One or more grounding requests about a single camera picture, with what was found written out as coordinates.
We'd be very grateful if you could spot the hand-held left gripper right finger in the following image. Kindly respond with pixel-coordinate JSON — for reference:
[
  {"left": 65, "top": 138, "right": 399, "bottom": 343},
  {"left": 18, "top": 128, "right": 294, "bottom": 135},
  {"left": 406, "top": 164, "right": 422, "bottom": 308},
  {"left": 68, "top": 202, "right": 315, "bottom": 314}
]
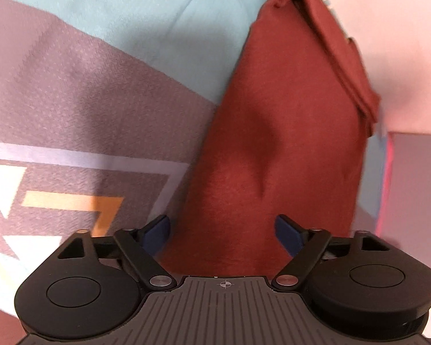
[{"left": 272, "top": 214, "right": 391, "bottom": 290}]

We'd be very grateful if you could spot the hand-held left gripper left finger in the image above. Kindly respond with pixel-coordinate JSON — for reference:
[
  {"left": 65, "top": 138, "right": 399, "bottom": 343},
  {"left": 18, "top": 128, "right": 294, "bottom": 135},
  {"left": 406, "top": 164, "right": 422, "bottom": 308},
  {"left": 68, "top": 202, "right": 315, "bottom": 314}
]
[{"left": 57, "top": 214, "right": 177, "bottom": 290}]

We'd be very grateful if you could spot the dark red knit sweater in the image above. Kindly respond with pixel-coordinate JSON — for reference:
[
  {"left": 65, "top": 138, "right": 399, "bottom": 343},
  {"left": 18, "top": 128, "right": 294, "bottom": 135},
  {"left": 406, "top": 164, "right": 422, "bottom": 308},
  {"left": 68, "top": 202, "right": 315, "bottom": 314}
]
[{"left": 158, "top": 0, "right": 382, "bottom": 281}]

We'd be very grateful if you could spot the blue grey patterned bed sheet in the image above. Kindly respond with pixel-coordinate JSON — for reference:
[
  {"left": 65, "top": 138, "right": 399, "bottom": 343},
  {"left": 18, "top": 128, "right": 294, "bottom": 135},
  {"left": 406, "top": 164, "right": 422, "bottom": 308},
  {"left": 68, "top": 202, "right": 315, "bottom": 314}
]
[{"left": 0, "top": 0, "right": 392, "bottom": 317}]

